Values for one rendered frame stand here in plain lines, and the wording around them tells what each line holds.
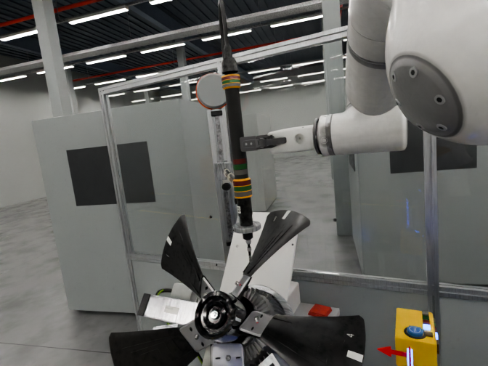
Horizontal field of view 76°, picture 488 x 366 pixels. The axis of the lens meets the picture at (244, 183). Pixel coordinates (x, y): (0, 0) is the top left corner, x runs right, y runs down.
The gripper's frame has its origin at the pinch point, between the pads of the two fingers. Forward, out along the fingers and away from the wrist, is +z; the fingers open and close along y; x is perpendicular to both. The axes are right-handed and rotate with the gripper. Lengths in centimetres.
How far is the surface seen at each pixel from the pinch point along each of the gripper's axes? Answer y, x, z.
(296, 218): 15.6, -22.6, -3.3
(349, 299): 70, -76, -6
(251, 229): -2.9, -20.0, 1.5
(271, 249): 8.6, -29.4, 2.3
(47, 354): 67, -164, 250
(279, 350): -7.0, -47.1, -4.3
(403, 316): 32, -57, -29
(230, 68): -2.0, 17.0, 2.9
